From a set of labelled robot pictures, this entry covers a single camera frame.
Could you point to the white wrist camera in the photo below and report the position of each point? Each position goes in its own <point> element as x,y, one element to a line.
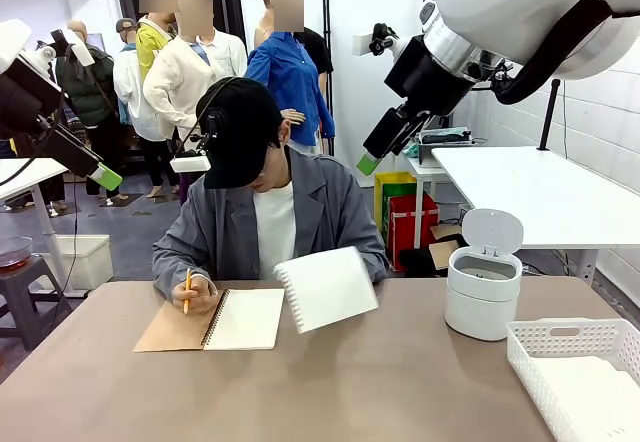
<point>80,50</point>
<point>362,44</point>

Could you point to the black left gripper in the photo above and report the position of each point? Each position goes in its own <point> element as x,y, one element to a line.
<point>27,98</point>

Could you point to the brown cardboard box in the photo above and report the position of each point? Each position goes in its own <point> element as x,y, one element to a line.
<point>445,252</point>

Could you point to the mannequin in cream cardigan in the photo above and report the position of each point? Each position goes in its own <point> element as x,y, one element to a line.
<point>185,77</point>

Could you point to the red bag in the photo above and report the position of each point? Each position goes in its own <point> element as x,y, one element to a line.
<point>415,232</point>

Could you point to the mannequin with grey cap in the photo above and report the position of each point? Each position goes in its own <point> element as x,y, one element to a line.
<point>132,92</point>

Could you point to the white plastic storage bin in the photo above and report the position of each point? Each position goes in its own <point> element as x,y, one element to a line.
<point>90,262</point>

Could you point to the mannequin in black t-shirt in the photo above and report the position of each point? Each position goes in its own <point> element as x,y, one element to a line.
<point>317,52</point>

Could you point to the person's right hand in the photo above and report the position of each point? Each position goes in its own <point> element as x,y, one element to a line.
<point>197,297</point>

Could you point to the person in grey jacket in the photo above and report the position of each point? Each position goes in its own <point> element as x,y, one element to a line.
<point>330,202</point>

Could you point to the black baseball cap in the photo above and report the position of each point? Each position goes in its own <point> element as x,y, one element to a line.
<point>240,127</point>

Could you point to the person's right forearm grey sleeve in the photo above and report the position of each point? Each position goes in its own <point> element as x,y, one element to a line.
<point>170,267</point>

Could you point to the white head-mounted camera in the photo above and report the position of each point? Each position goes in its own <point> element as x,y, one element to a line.
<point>190,164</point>

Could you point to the small white side table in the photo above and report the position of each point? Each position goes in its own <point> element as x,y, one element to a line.
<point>425,169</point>

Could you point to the yellow bag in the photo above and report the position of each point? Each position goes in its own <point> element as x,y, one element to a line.
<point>379,202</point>

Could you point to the grey metal tray box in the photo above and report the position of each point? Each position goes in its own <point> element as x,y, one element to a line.
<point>445,154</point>

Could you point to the mannequin in yellow jacket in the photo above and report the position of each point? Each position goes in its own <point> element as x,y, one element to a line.
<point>150,47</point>

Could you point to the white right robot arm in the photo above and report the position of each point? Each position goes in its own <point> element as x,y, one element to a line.
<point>500,2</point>

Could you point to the spiral notebook with kraft cover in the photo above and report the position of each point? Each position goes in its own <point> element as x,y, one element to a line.
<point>250,322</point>

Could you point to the teal cloth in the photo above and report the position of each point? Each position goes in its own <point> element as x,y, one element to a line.
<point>411,151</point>

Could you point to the white lidded trash can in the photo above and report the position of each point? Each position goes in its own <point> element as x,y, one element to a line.
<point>480,312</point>

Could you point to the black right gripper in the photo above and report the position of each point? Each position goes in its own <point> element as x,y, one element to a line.
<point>420,79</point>

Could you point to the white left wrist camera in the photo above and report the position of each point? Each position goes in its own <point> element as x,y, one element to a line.
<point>80,50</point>

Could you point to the torn white notebook page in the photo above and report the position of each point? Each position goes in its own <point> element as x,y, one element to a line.
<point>330,292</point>

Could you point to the bare beige mannequin torso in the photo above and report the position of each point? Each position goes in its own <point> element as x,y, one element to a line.
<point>264,24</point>

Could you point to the white perforated plastic basket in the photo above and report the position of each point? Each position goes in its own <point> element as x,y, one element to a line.
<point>530,342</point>

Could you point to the glass bowl with red liquid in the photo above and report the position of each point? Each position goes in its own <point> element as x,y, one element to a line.
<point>15,257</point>

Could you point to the person's left forearm grey sleeve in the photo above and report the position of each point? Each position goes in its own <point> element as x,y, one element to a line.
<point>376,264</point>

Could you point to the white paper stack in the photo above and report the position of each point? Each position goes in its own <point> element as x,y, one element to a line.
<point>590,392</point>

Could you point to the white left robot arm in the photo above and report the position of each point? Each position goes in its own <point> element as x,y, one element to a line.
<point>10,42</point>

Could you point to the orange pencil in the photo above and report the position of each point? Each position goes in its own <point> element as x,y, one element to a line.
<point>188,277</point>

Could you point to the grey plastic stool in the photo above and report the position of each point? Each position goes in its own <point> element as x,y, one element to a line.
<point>20,282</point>

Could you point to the small monitor screen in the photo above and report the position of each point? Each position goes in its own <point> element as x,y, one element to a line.
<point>96,43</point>

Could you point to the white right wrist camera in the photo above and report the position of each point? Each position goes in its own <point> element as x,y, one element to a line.
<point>362,44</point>

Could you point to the mannequin in blue shirt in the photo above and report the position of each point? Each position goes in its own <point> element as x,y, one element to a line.
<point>285,72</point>

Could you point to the black backdrop stand pole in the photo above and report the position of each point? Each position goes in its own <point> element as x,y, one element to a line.
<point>327,12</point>

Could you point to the mannequin in white shirt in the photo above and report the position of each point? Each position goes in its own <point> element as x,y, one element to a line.
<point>232,62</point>

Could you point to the large white table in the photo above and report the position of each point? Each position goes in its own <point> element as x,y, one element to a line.
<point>525,192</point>

